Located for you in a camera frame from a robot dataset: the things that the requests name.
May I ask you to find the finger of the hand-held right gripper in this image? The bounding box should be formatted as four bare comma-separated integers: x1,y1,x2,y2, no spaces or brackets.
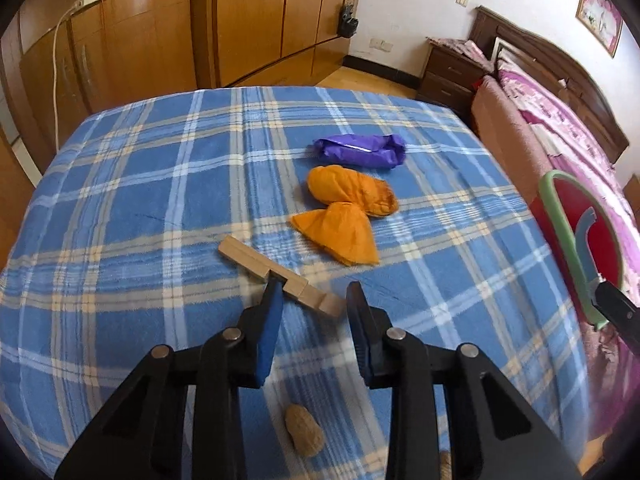
574,208,640,356

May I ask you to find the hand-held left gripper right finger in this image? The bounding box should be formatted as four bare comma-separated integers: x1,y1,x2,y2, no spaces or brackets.
346,281,583,480

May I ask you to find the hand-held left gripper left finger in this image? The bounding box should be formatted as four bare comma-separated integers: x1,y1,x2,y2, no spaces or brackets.
54,278,287,480

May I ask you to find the red bin with green rim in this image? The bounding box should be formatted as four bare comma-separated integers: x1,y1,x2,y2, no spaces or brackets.
530,170,626,331

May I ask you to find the long wooden block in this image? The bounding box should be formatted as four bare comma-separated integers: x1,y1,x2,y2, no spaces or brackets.
218,236,347,318

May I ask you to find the crumpled orange bag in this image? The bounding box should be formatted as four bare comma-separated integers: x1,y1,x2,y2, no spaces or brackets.
291,164,400,267

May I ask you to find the bed with pink bedding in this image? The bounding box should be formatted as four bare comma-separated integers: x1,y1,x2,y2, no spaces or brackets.
497,67,640,441

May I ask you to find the brownish pink bed sheet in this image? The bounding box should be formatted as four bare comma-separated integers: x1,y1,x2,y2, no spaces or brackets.
472,76,556,211

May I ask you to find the blue plaid blanket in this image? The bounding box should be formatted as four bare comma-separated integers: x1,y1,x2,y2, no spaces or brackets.
0,86,601,480

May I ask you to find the dark wooden headboard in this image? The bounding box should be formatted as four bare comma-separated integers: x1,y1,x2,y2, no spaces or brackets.
472,6,630,163

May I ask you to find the crumpled purple bag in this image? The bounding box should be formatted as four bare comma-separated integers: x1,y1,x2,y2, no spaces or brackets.
313,134,406,170

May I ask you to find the white edged pillow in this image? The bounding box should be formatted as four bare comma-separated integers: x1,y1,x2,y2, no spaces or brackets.
492,35,526,64

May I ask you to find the dark wooden nightstand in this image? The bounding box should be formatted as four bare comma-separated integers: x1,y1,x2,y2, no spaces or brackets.
416,40,488,108

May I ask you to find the pink cloth on nightstand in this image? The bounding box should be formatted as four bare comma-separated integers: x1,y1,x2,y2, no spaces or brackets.
426,36,496,73

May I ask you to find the wooden door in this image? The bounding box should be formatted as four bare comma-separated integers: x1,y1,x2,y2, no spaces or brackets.
0,127,36,258

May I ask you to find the low wooden cabinet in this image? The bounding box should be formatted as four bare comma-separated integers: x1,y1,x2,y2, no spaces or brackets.
20,0,198,156

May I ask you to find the framed wall picture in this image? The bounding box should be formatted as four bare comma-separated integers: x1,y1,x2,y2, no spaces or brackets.
576,0,623,58

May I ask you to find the white power cable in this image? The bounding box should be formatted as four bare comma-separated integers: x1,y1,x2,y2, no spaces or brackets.
50,5,81,146

